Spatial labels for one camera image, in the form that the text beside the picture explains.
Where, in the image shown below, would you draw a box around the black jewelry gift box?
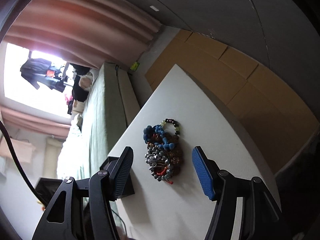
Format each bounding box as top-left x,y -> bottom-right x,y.
100,157 -> 135,200

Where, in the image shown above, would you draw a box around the silver jewelry pile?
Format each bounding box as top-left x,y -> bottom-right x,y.
145,136 -> 184,185

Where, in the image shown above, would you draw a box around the green black bead bracelet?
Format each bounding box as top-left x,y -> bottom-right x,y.
161,117 -> 181,140

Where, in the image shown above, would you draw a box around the blue bead necklace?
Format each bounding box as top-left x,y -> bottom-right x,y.
143,124 -> 176,151

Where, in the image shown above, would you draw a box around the green bed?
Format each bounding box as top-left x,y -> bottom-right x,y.
56,63 -> 140,179

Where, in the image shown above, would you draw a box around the flattened cardboard sheet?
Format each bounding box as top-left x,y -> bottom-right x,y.
145,30 -> 319,173

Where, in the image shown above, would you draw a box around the clothes pile on bed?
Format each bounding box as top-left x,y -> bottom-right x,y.
67,63 -> 93,115

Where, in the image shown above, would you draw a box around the small green floor object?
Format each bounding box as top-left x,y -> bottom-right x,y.
130,62 -> 140,72

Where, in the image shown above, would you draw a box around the hanging dark clothes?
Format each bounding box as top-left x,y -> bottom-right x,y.
20,59 -> 66,93

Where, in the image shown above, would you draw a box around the pink curtain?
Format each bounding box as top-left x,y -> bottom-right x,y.
4,0 -> 161,68

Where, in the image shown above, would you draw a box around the black cable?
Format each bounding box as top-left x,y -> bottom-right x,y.
0,119 -> 48,205

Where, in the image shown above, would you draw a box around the white wall socket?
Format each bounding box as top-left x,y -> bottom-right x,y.
150,5 -> 159,12

